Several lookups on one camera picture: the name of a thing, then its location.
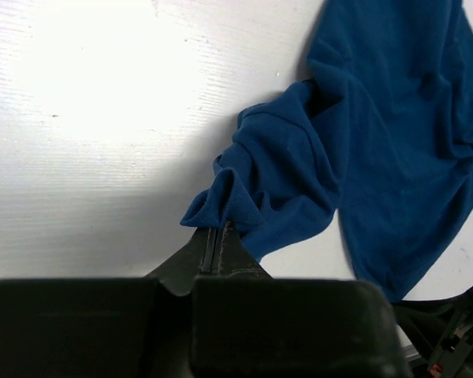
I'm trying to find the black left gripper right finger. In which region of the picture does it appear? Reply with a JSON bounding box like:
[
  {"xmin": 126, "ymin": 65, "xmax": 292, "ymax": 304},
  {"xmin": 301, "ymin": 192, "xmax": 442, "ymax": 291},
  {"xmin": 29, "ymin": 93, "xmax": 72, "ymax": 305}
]
[{"xmin": 189, "ymin": 226, "xmax": 411, "ymax": 377}]

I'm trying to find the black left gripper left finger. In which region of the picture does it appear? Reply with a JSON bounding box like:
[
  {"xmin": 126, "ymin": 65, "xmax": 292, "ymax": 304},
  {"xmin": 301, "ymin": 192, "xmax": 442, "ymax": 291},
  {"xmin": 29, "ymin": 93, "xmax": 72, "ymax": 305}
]
[{"xmin": 0, "ymin": 228, "xmax": 217, "ymax": 377}]

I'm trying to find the blue t-shirt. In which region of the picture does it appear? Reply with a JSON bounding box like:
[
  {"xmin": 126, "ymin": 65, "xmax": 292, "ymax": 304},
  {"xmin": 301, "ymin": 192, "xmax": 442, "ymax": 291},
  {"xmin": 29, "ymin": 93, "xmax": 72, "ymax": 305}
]
[{"xmin": 181, "ymin": 1, "xmax": 473, "ymax": 302}]

